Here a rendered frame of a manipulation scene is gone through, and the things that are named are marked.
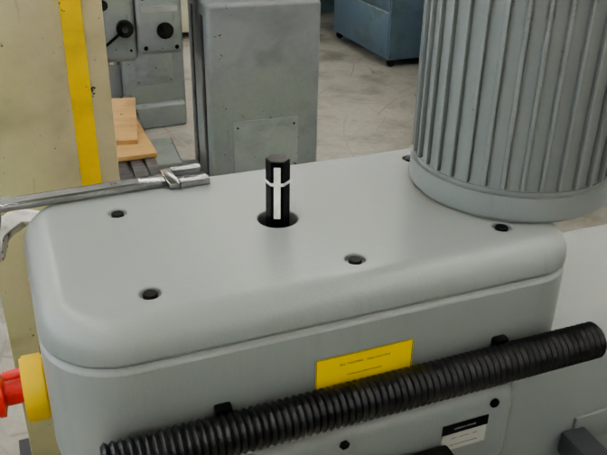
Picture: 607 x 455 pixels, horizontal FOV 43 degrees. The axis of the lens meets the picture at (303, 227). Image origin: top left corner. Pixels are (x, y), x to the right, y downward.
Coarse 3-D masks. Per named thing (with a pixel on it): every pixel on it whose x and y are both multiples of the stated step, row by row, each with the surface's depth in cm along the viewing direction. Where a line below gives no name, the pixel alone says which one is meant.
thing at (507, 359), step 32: (480, 352) 66; (512, 352) 66; (544, 352) 67; (576, 352) 68; (352, 384) 62; (384, 384) 62; (416, 384) 63; (448, 384) 64; (480, 384) 65; (224, 416) 58; (256, 416) 58; (288, 416) 59; (320, 416) 60; (352, 416) 61; (384, 416) 63; (128, 448) 55; (160, 448) 56; (192, 448) 56; (224, 448) 57; (256, 448) 59
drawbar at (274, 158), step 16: (272, 160) 67; (288, 160) 67; (272, 176) 67; (288, 176) 68; (272, 192) 68; (288, 192) 68; (272, 208) 68; (288, 208) 69; (272, 224) 69; (288, 224) 70
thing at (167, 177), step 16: (144, 176) 76; (160, 176) 76; (176, 176) 77; (192, 176) 76; (208, 176) 76; (48, 192) 72; (64, 192) 72; (80, 192) 72; (96, 192) 73; (112, 192) 73; (0, 208) 69; (16, 208) 70
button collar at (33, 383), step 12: (24, 360) 67; (36, 360) 67; (24, 372) 66; (36, 372) 66; (24, 384) 65; (36, 384) 65; (24, 396) 65; (36, 396) 65; (48, 396) 66; (36, 408) 66; (48, 408) 66; (36, 420) 67
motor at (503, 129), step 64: (448, 0) 66; (512, 0) 62; (576, 0) 60; (448, 64) 67; (512, 64) 64; (576, 64) 63; (448, 128) 70; (512, 128) 66; (576, 128) 66; (448, 192) 71; (512, 192) 69; (576, 192) 69
